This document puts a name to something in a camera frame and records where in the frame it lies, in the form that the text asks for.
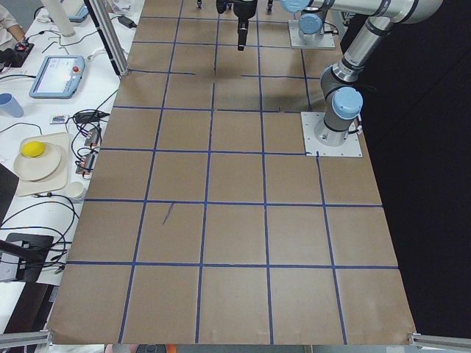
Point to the beige plate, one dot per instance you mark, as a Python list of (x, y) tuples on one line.
[(36, 168)]

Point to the white paper cup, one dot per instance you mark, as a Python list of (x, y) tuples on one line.
[(76, 191)]

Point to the blue plastic cup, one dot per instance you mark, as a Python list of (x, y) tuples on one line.
[(10, 105)]

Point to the yellow lemon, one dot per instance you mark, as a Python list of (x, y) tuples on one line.
[(33, 149)]

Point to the beige tray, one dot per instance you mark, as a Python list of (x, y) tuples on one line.
[(59, 178)]

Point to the black power adapter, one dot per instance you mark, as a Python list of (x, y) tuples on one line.
[(127, 22), (89, 116)]

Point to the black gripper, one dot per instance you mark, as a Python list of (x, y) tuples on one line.
[(245, 10)]

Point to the aluminium frame post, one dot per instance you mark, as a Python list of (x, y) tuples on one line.
[(101, 19)]

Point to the small circuit board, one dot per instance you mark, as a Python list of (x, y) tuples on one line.
[(94, 137), (85, 164)]

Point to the teach pendant tablet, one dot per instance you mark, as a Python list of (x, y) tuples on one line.
[(58, 77)]

